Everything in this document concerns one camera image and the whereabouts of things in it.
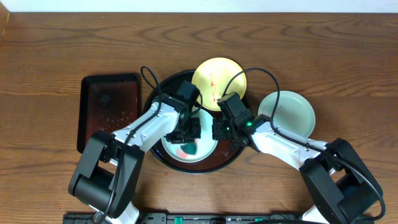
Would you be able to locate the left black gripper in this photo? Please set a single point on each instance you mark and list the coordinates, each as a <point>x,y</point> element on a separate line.
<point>177,139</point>

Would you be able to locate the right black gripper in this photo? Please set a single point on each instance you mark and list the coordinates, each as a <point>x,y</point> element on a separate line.
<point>217,134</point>

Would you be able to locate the green orange sponge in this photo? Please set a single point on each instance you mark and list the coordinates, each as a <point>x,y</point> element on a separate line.
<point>190,148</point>

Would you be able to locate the light blue plate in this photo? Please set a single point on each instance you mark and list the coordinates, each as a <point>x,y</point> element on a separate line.
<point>206,143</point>
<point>295,113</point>

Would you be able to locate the yellow plate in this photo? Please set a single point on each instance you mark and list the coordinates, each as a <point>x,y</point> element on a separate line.
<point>212,77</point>

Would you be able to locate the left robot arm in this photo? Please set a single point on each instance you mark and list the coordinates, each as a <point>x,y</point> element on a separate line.
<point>108,170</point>

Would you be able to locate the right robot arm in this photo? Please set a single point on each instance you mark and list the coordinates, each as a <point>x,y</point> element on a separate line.
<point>341,186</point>

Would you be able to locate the round black tray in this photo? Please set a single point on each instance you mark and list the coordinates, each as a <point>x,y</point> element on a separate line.
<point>218,159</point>

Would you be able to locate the rectangular black tray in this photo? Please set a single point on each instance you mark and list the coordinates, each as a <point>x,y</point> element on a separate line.
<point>107,103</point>

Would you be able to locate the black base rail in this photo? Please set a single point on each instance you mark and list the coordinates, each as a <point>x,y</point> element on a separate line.
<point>163,218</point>

